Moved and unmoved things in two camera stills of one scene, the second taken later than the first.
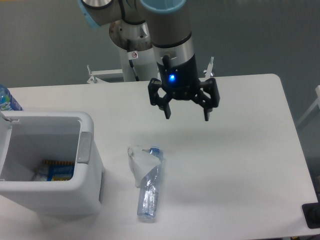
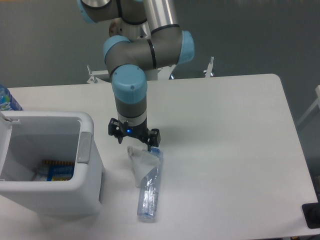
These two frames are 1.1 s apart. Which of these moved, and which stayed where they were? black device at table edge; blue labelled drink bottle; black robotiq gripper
Moved: black robotiq gripper
Stayed: black device at table edge; blue labelled drink bottle
